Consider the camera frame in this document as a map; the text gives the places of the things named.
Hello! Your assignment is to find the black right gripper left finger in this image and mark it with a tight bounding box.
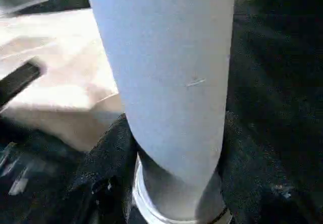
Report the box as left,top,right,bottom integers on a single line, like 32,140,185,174
67,114,139,224

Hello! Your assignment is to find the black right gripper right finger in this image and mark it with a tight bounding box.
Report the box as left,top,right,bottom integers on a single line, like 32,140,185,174
219,111,323,224

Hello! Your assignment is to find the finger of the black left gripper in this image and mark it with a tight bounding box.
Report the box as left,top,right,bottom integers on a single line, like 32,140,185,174
0,58,48,109

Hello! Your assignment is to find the white plastic table top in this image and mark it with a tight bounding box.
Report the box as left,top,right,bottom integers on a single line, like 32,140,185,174
0,7,233,224

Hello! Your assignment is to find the white plastic table leg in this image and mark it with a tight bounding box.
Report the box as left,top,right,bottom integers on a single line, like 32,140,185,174
84,0,237,224

